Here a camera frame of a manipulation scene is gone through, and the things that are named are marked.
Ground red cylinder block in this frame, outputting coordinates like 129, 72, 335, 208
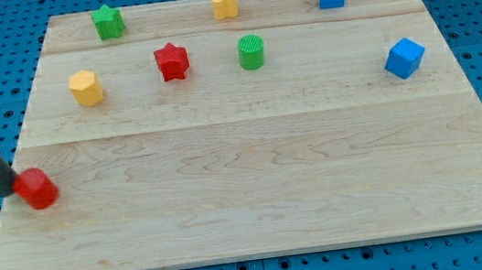
12, 167, 59, 210

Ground wooden board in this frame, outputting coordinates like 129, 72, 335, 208
0, 0, 482, 270

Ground green cylinder block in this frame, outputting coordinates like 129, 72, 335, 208
237, 34, 264, 70

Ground red star block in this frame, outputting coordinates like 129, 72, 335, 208
154, 42, 190, 81

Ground yellow heart block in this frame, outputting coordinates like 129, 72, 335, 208
210, 0, 239, 20

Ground yellow hexagon block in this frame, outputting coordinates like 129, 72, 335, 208
68, 70, 104, 107

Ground green star block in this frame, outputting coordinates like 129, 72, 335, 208
91, 4, 125, 40

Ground blue cube block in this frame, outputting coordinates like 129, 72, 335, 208
384, 38, 426, 79

